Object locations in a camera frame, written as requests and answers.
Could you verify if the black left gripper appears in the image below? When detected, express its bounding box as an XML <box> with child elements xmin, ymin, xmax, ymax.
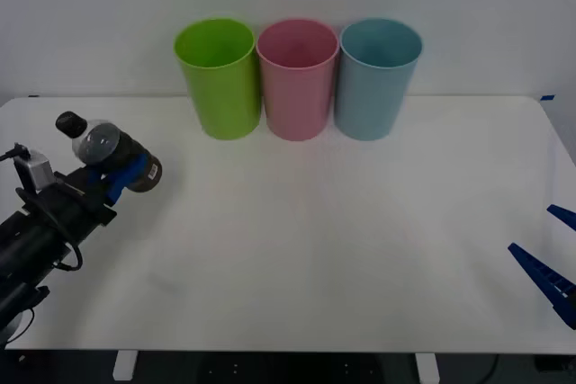
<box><xmin>20</xmin><ymin>153</ymin><xmax>150</xmax><ymax>246</ymax></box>

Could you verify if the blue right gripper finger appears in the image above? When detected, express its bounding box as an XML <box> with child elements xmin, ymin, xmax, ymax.
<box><xmin>507</xmin><ymin>242</ymin><xmax>576</xmax><ymax>331</ymax></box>
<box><xmin>545</xmin><ymin>204</ymin><xmax>576</xmax><ymax>231</ymax></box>

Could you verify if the dark bottle with black cap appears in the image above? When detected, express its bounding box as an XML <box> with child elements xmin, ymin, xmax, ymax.
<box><xmin>55</xmin><ymin>110</ymin><xmax>164</xmax><ymax>194</ymax></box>

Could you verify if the green plastic bin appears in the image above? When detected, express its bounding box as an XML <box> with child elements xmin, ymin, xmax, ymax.
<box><xmin>173</xmin><ymin>17</ymin><xmax>262</xmax><ymax>141</ymax></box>

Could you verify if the white table leg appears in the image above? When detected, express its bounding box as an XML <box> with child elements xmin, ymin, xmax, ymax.
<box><xmin>112</xmin><ymin>349</ymin><xmax>138</xmax><ymax>381</ymax></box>
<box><xmin>414</xmin><ymin>352</ymin><xmax>440</xmax><ymax>384</ymax></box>

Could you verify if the pink plastic bin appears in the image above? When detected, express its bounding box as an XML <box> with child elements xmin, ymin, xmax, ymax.
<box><xmin>256</xmin><ymin>18</ymin><xmax>340</xmax><ymax>142</ymax></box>

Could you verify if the pale blue plastic bin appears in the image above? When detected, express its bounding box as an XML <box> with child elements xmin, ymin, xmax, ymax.
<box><xmin>333</xmin><ymin>17</ymin><xmax>424</xmax><ymax>142</ymax></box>

